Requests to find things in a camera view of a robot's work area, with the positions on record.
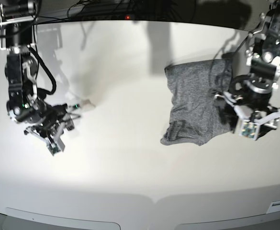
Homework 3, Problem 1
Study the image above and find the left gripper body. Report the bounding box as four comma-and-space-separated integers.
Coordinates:
214, 75, 280, 134

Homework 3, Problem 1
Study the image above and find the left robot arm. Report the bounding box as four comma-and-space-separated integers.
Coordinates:
214, 0, 280, 140

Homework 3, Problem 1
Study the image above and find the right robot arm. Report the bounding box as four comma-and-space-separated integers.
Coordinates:
0, 0, 93, 150

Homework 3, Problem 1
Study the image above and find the grey long-sleeve T-shirt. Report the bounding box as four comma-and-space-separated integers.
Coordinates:
160, 58, 233, 146

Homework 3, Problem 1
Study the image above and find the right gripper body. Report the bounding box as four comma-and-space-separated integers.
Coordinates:
24, 102, 93, 143

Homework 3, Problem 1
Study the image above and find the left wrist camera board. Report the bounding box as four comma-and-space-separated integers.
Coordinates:
235, 119, 260, 141

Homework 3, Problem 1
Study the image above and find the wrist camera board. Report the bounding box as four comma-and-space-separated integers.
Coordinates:
47, 139, 65, 156
235, 119, 260, 141

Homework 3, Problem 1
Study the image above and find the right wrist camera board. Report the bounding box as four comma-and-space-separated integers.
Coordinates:
47, 139, 65, 156

